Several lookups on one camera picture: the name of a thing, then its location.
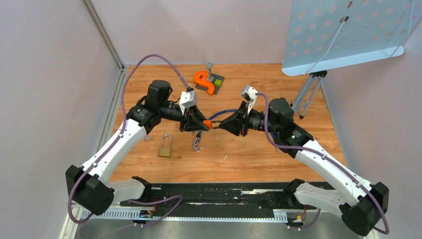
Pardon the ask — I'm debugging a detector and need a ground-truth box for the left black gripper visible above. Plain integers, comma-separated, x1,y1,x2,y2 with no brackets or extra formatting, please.
159,102,209,132

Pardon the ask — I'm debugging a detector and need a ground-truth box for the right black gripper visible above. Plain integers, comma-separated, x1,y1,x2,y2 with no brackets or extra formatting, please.
218,102,280,137

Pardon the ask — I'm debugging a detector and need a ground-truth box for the orange small padlock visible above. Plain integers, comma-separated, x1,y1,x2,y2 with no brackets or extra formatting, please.
203,119,221,129

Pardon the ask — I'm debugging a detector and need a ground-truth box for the blue cable lock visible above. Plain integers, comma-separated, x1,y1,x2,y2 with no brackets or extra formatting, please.
193,109,236,146

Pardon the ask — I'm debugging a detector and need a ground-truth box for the small brass padlock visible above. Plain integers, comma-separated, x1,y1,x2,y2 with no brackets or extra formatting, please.
157,134,172,158

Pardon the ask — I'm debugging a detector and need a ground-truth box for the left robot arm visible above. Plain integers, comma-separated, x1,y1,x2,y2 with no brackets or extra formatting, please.
65,80,209,215

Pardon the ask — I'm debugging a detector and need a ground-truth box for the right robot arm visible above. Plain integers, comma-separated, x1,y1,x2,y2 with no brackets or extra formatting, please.
218,98,389,237

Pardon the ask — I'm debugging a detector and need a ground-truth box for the orange S-shaped toy base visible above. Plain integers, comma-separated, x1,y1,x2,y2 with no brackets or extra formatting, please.
193,62,225,95

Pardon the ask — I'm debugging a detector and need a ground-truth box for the perforated metal music stand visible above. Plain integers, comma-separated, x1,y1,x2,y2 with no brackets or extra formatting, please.
282,0,422,115

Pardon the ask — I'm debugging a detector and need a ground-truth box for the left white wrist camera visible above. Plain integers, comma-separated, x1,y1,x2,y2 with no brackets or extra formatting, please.
179,90,198,115

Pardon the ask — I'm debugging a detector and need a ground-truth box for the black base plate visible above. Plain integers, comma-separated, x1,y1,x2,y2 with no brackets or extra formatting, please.
120,182,318,219

